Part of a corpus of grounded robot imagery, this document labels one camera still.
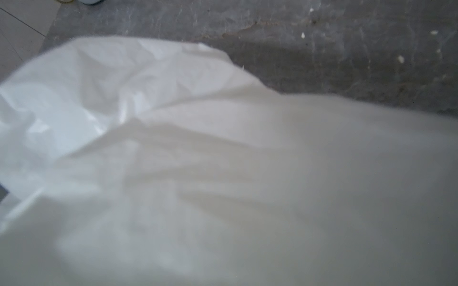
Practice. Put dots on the white plastic bag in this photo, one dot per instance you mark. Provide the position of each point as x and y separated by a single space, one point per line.
142 162

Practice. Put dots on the small grey-white round pot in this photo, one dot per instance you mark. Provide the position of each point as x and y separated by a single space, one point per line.
89 2

